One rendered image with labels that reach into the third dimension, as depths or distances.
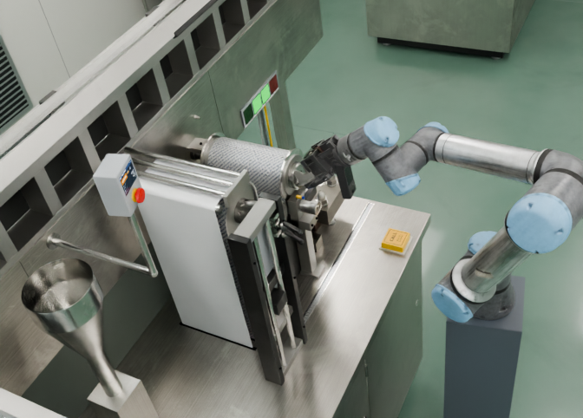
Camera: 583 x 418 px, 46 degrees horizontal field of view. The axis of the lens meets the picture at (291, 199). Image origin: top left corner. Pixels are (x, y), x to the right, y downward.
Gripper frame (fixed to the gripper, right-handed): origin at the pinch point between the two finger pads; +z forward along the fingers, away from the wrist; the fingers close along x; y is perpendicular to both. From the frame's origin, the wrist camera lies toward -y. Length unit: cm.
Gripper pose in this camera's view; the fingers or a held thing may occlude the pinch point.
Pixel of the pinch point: (304, 184)
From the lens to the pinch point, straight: 189.5
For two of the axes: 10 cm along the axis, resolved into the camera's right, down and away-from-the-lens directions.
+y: -6.7, -7.0, -2.4
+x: -4.4, 6.4, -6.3
